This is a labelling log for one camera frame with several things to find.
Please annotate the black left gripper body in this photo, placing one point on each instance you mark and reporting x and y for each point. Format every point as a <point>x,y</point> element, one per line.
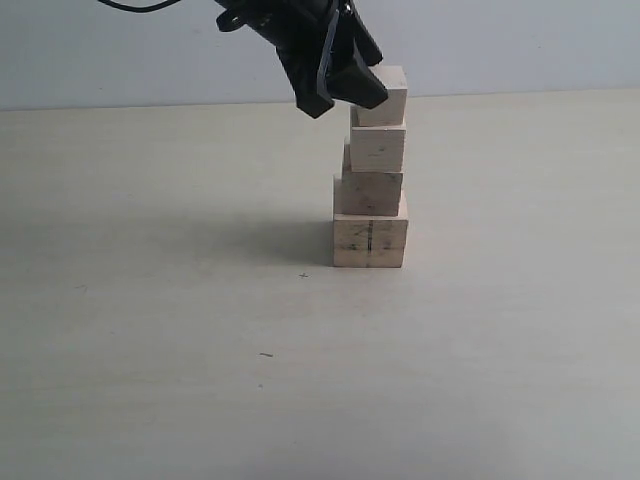
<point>314,42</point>

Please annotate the medium brown wooden cube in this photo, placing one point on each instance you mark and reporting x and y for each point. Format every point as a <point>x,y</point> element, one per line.
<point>371,193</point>

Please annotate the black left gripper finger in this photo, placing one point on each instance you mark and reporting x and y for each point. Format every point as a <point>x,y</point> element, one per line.
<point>365,43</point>
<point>357,85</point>

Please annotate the small light wooden cube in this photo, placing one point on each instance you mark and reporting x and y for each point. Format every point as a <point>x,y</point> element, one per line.
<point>392,111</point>

